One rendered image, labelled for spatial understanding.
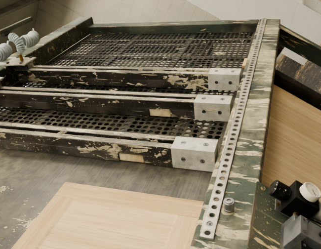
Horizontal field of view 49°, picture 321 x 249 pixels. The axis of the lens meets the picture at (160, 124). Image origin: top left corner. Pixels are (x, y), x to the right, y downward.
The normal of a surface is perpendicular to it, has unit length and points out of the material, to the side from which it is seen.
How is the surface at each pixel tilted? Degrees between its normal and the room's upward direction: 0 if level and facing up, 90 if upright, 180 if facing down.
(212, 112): 90
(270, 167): 90
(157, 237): 60
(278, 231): 90
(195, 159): 90
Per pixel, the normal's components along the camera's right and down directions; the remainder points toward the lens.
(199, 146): -0.11, -0.85
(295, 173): 0.38, -0.70
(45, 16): -0.32, 0.54
